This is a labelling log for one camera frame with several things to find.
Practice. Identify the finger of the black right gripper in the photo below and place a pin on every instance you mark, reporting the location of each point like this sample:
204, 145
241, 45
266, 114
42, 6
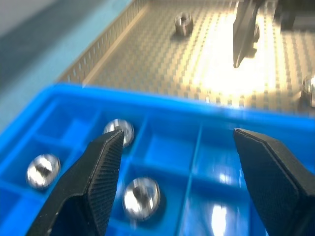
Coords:
243, 32

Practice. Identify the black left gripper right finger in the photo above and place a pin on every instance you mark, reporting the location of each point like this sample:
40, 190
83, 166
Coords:
275, 182

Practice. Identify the perforated steel tray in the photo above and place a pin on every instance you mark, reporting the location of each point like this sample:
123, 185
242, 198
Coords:
152, 56

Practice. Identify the blue plastic compartment tray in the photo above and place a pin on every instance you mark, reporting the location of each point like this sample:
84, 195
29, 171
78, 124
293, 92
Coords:
169, 157

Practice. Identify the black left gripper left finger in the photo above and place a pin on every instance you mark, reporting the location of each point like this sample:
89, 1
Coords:
98, 177

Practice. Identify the dark block behind steel tray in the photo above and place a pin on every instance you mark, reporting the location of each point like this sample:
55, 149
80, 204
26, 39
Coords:
292, 17

